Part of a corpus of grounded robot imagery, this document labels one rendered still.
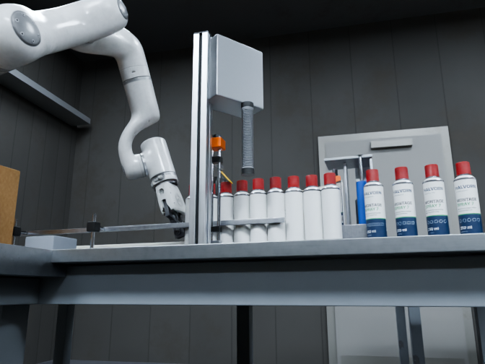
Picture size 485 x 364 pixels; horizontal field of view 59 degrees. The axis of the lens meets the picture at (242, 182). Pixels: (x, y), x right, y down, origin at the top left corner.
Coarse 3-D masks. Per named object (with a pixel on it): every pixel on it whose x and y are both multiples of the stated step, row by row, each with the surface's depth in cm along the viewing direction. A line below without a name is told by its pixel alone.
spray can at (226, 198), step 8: (224, 184) 130; (224, 192) 129; (224, 200) 127; (232, 200) 128; (224, 208) 127; (232, 208) 128; (224, 216) 126; (232, 216) 127; (224, 232) 125; (232, 232) 126; (224, 240) 125; (232, 240) 126
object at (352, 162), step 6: (354, 156) 125; (360, 156) 125; (366, 156) 124; (330, 162) 129; (336, 162) 129; (342, 162) 129; (348, 162) 129; (354, 162) 129; (366, 162) 129; (330, 168) 135; (336, 168) 135; (342, 168) 136; (348, 168) 136
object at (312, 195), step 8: (312, 176) 122; (312, 184) 121; (304, 192) 122; (312, 192) 120; (320, 192) 121; (304, 200) 121; (312, 200) 119; (320, 200) 120; (304, 208) 121; (312, 208) 119; (320, 208) 120; (304, 216) 121; (312, 216) 118; (320, 216) 119; (312, 224) 118; (320, 224) 118; (312, 232) 117; (320, 232) 118
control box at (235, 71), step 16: (224, 48) 123; (240, 48) 127; (224, 64) 122; (240, 64) 125; (256, 64) 130; (208, 80) 122; (224, 80) 121; (240, 80) 124; (256, 80) 128; (208, 96) 121; (224, 96) 120; (240, 96) 123; (256, 96) 127; (224, 112) 129; (240, 112) 130; (256, 112) 130
